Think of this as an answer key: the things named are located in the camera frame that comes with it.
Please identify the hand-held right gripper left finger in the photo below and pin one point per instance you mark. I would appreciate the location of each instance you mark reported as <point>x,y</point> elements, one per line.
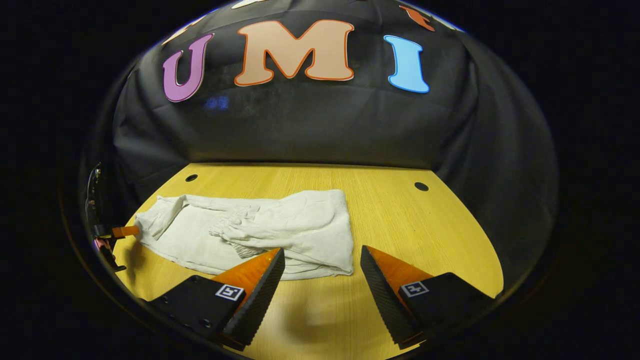
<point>260,300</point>

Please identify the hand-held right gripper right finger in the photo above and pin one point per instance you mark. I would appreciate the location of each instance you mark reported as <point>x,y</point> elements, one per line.
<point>385,300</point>

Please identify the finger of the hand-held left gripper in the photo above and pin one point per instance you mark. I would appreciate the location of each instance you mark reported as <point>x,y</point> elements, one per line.
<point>125,231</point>

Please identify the white jeans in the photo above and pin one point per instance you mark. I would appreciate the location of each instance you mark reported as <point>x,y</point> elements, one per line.
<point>300,225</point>

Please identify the black backdrop cloth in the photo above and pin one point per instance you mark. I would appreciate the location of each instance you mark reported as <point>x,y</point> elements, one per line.
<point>300,125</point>

